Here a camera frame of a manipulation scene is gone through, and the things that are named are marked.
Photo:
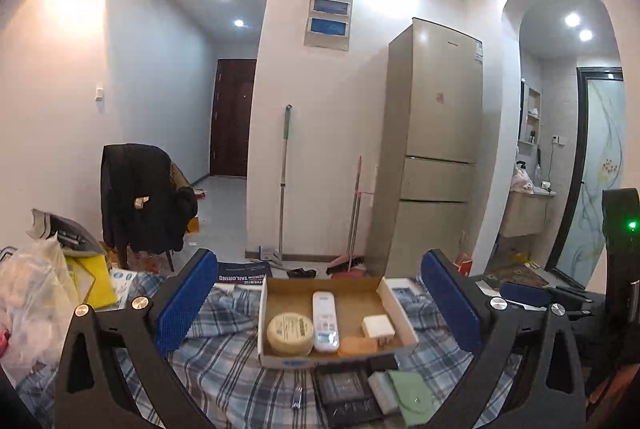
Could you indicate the white remote control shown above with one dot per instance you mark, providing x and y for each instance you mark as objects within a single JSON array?
[{"x": 326, "y": 319}]

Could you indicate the black jacket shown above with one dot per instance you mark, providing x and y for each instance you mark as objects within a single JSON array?
[{"x": 140, "y": 194}]

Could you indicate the small orange floor box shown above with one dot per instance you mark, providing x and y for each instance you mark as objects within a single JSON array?
[{"x": 192, "y": 225}]

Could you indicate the wall electrical panel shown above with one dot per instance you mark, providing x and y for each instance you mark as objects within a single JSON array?
[{"x": 329, "y": 19}]

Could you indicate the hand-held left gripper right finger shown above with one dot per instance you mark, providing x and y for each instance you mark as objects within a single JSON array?
[{"x": 450, "y": 299}]

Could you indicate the white wall outlet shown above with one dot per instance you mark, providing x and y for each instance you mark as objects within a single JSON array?
[{"x": 556, "y": 140}]

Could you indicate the grey bag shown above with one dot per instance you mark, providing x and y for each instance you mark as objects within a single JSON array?
[{"x": 67, "y": 231}]

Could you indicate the brown floor mat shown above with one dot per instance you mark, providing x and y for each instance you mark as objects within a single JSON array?
[{"x": 517, "y": 274}]

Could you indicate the yellow envelope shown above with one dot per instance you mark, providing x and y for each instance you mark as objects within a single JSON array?
[{"x": 97, "y": 281}]

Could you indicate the long black cosmetic box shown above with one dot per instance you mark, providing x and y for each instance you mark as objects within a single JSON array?
[{"x": 355, "y": 415}]

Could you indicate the blue plaid cloth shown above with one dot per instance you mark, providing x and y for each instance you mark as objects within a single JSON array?
[{"x": 240, "y": 369}]

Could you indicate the floral glass door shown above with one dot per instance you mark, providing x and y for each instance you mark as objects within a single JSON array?
[{"x": 597, "y": 169}]

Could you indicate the long grey box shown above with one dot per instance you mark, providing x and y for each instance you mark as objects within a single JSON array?
[{"x": 382, "y": 391}]

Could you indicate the white charger plug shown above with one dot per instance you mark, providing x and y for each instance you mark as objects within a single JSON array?
[{"x": 377, "y": 328}]

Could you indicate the shallow cardboard box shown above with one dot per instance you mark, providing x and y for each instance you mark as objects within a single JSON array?
[{"x": 350, "y": 304}]

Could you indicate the green pouch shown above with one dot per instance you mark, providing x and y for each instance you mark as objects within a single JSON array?
[{"x": 412, "y": 396}]

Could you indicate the brown cloth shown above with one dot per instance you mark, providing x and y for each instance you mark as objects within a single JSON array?
[{"x": 177, "y": 174}]

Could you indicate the beige sink cabinet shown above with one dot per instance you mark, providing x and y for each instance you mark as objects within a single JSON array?
[{"x": 525, "y": 214}]

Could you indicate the white printed carton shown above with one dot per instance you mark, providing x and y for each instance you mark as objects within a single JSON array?
[{"x": 122, "y": 286}]

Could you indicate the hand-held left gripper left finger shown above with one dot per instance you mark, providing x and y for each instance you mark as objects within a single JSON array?
[{"x": 185, "y": 299}]

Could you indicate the white plastic bag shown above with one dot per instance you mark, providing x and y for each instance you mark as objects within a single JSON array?
[{"x": 35, "y": 299}]

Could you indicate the black square display box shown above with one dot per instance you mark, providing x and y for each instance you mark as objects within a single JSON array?
[{"x": 342, "y": 386}]

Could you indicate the dark blue printed carton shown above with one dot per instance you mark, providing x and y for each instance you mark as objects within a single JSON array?
[{"x": 245, "y": 273}]

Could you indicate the dark wooden door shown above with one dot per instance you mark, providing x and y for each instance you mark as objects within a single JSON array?
[{"x": 232, "y": 119}]

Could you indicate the wall niche shelf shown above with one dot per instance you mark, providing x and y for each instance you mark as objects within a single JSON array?
[{"x": 530, "y": 114}]

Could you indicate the small black box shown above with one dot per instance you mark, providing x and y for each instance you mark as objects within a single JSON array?
[{"x": 384, "y": 362}]

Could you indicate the wooden chair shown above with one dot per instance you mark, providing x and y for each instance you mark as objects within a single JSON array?
[{"x": 169, "y": 259}]

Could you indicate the beige refrigerator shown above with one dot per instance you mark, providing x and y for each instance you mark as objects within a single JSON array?
[{"x": 435, "y": 134}]

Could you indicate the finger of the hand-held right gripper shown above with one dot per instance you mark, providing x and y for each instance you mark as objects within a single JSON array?
[
  {"x": 525, "y": 294},
  {"x": 580, "y": 296}
]

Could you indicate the round cream tin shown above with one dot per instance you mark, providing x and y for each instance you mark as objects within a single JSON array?
[{"x": 290, "y": 334}]

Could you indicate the metal nail clipper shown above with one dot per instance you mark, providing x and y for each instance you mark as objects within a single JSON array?
[{"x": 298, "y": 399}]

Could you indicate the pink plastic bag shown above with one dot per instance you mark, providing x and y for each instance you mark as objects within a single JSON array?
[{"x": 521, "y": 179}]

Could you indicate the red box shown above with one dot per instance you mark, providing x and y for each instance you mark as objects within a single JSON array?
[{"x": 464, "y": 265}]

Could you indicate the orange translucent plastic box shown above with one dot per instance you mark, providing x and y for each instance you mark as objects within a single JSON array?
[{"x": 357, "y": 345}]

